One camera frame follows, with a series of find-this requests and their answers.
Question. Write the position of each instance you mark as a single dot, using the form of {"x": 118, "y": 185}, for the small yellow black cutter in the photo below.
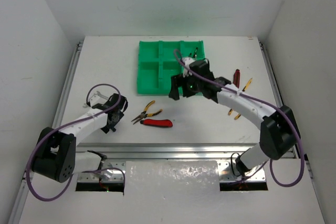
{"x": 247, "y": 85}

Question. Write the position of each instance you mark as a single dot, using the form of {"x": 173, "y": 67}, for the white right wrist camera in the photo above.
{"x": 186, "y": 71}

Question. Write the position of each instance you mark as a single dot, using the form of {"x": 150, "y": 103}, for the green six-compartment bin tray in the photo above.
{"x": 157, "y": 63}

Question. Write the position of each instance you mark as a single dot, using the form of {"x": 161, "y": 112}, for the red black box cutter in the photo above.
{"x": 236, "y": 78}

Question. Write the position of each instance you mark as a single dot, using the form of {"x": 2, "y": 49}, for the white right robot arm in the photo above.
{"x": 277, "y": 126}

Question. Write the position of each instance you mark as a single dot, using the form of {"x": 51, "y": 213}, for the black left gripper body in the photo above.
{"x": 112, "y": 118}

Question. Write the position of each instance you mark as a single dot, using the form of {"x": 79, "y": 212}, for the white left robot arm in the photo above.
{"x": 56, "y": 158}

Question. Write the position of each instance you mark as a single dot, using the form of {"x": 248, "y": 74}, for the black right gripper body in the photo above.
{"x": 191, "y": 86}

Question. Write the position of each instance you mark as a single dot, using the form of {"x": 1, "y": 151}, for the yellow handle needle-nose pliers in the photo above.
{"x": 145, "y": 114}

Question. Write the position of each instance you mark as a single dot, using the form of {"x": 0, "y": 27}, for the aluminium front rail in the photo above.
{"x": 117, "y": 155}

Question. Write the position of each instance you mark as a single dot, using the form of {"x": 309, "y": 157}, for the red black utility knife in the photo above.
{"x": 157, "y": 123}

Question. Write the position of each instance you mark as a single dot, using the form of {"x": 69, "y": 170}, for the yellow black utility knife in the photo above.
{"x": 211, "y": 81}

